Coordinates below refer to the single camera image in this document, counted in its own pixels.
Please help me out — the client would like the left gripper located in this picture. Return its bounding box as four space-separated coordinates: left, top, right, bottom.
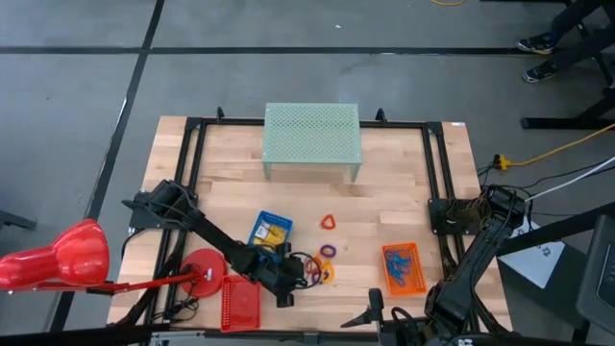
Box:
254 242 308 309

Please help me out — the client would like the black aluminium table frame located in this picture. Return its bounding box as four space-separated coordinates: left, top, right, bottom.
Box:
108 106 513 346

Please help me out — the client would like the red desk lamp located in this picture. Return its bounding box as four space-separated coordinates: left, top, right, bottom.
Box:
0 218 228 299

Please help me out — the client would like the blue rope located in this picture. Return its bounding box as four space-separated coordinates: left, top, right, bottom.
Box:
383 247 407 270

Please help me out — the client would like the black chair base leg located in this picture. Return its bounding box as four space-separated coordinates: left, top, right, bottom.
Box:
0 209 37 232

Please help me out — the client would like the white cable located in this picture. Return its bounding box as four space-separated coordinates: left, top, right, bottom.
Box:
526 156 615 203

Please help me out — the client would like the black lamp power cord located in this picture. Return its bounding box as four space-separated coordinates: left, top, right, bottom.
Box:
162 283 201 324

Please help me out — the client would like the person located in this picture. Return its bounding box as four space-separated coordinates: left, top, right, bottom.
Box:
515 0 615 86

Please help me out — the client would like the yellow extension cord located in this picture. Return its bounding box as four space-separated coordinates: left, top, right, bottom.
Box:
492 122 615 172

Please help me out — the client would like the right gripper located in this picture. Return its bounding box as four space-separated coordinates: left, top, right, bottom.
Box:
339 286 433 346

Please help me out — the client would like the yellow coil wrist keychain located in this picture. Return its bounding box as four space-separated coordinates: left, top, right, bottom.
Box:
316 257 336 284

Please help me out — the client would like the dark grey monitor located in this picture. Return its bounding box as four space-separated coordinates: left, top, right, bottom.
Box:
576 213 615 333

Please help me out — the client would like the orange plastic basket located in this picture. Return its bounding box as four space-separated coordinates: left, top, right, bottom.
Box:
381 242 429 298

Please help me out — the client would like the blue plastic basket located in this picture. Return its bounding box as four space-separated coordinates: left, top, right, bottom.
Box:
246 210 294 252

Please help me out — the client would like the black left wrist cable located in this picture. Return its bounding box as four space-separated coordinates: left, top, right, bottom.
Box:
287 251 324 290

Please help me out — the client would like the green perforated metal shelf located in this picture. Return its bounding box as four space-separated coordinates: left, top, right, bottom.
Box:
261 102 362 183

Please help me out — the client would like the white box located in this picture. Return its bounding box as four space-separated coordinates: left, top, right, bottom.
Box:
497 213 567 290

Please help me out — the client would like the red plastic basket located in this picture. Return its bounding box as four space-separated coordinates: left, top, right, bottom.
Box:
219 274 263 334

